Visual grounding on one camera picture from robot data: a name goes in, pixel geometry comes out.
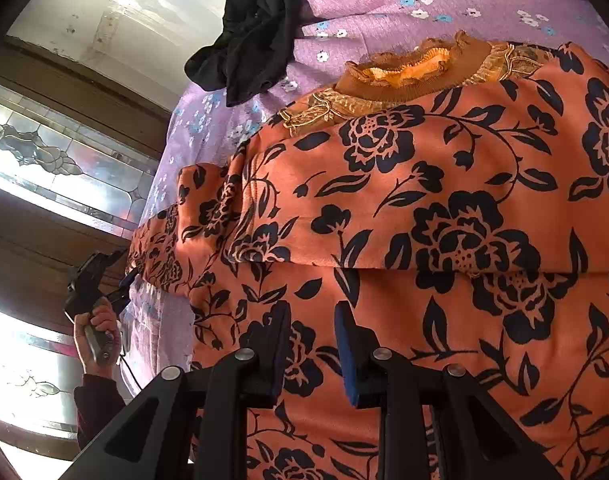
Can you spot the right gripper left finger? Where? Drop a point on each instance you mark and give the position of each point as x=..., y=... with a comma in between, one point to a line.
x=193, y=425

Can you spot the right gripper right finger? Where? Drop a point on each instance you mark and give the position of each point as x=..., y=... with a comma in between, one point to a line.
x=423, y=412

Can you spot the orange black floral garment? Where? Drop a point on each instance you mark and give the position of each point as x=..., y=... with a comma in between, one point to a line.
x=468, y=226

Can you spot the dark red sleeve forearm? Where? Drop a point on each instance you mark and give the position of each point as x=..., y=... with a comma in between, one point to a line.
x=97, y=401

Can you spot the person's left hand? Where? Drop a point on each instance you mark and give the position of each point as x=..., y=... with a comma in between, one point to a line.
x=87, y=327

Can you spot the purple floral bedsheet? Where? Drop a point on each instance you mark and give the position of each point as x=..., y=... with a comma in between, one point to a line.
x=365, y=42

